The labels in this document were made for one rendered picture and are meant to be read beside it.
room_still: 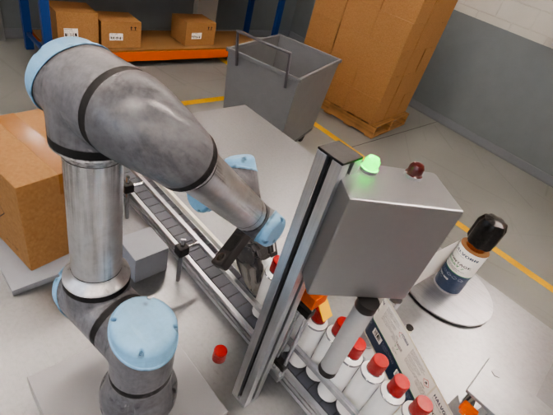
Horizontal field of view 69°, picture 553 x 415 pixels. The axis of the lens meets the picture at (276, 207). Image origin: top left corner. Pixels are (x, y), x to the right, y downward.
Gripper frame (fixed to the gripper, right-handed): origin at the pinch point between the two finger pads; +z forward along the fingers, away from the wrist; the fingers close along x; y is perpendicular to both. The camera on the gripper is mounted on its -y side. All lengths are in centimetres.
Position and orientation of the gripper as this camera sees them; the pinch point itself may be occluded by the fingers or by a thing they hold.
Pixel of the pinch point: (253, 291)
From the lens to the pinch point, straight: 106.5
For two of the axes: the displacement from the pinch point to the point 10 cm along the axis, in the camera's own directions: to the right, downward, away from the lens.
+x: -6.9, -1.3, 7.1
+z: 1.2, 9.5, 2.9
